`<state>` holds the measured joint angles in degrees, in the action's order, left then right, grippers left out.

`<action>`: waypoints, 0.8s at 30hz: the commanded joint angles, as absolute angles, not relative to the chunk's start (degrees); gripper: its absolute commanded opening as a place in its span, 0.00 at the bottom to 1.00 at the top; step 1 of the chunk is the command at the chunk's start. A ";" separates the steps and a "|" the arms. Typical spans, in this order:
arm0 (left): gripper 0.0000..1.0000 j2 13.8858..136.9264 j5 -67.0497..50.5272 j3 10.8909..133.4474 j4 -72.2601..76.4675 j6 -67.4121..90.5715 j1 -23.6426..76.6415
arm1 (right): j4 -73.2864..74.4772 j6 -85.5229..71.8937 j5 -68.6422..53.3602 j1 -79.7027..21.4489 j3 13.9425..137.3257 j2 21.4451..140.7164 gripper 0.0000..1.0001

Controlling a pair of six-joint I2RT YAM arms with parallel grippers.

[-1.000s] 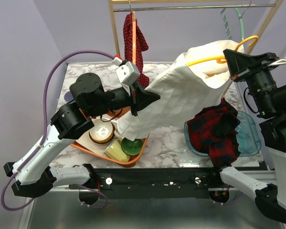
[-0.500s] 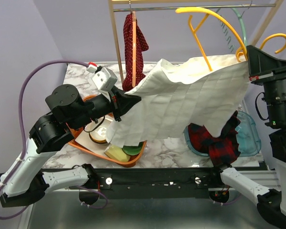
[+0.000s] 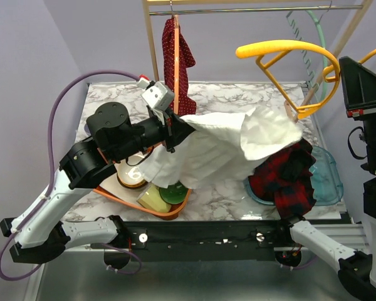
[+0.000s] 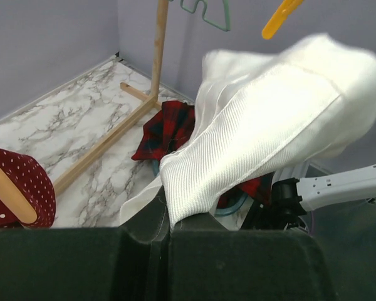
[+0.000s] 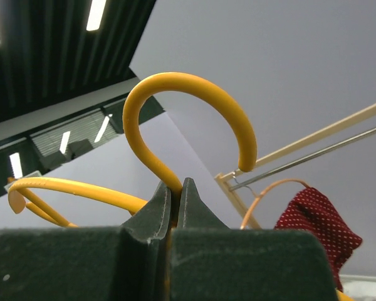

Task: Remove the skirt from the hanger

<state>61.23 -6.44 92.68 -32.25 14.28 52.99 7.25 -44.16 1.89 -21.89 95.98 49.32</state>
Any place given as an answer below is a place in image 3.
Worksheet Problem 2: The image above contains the red polka dot garment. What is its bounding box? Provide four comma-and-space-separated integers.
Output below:
162, 17, 197, 116

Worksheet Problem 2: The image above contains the yellow plastic hanger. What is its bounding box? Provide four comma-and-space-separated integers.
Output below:
235, 39, 376, 120

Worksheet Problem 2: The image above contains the orange plastic bin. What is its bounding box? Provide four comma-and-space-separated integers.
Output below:
93, 152, 192, 220

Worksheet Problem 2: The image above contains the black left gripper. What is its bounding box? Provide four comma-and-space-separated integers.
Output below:
112, 105, 199, 162

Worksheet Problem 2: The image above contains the orange hanger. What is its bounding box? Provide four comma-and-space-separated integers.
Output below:
173, 15, 180, 114

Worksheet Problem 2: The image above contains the lavender cup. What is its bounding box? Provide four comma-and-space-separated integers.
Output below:
84, 124, 90, 136

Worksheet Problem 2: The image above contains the blue transparent tray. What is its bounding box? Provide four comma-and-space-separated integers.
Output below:
244, 145, 343, 206

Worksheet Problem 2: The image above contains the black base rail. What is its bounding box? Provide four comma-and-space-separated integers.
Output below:
90, 219, 348, 263

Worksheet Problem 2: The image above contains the wooden clothes rack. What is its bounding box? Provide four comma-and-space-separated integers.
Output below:
142, 1, 372, 122

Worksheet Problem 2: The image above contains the mint green hanger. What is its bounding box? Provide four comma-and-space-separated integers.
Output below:
285, 1, 333, 98

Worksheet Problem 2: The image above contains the white skirt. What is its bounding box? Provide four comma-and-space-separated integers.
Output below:
138, 105, 302, 189

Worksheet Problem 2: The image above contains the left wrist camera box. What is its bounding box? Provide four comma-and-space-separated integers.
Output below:
142, 82, 174, 120

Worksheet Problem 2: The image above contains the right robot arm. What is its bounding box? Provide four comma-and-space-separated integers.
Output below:
275, 56, 376, 300

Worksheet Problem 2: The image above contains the green floral mug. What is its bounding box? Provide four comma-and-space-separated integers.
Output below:
159, 182, 188, 204

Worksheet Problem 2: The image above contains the white mug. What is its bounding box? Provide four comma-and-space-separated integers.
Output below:
117, 161, 147, 189

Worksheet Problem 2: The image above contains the yellow sponge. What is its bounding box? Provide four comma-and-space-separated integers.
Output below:
137, 184, 171, 213

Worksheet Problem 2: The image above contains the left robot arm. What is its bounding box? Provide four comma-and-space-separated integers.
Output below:
0, 102, 194, 264

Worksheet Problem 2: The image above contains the red plaid skirt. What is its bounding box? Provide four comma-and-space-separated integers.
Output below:
248, 139, 316, 219

